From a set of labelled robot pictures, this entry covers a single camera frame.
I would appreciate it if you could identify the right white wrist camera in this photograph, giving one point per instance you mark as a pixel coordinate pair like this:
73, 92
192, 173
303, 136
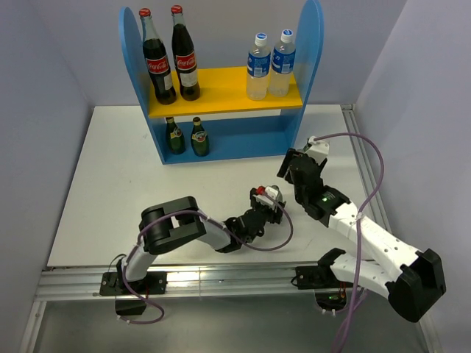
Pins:
319, 150

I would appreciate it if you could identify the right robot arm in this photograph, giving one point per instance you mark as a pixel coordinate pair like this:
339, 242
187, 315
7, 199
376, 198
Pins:
411, 280

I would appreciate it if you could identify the blue and yellow shelf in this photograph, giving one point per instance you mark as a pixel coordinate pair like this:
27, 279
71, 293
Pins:
244, 128

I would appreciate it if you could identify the right cola glass bottle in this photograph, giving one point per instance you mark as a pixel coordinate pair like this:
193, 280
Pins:
184, 56

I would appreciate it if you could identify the Pocari Sweat bottle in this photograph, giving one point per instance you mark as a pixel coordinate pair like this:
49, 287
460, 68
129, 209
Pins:
283, 57
258, 65

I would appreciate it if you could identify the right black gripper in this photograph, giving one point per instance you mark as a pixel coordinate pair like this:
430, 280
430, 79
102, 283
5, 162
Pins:
289, 154

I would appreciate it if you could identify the left cola glass bottle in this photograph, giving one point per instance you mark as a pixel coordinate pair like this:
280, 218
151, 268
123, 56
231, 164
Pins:
157, 61

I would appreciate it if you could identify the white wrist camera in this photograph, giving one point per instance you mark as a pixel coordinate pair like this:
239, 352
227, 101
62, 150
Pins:
319, 150
265, 194

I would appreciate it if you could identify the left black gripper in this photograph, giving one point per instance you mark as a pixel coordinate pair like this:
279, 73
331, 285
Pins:
274, 216

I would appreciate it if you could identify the aluminium side rail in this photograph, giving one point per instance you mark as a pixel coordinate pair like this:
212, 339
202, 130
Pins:
378, 212

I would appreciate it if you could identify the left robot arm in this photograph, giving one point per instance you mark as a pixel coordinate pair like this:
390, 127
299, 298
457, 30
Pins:
171, 225

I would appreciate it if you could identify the aluminium front rail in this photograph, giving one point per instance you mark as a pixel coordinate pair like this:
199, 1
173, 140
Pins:
251, 308

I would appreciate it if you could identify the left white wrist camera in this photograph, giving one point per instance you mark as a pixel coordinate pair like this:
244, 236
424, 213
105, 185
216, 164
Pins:
265, 194

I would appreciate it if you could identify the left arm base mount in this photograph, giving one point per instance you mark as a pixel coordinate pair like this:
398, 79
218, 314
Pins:
154, 283

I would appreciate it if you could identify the cola glass bottle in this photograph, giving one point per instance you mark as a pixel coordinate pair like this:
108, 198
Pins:
184, 56
157, 61

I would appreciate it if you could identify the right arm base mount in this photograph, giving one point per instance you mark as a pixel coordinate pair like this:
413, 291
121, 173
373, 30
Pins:
330, 294

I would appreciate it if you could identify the green Perrier bottle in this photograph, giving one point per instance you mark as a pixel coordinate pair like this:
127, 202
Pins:
199, 139
174, 137

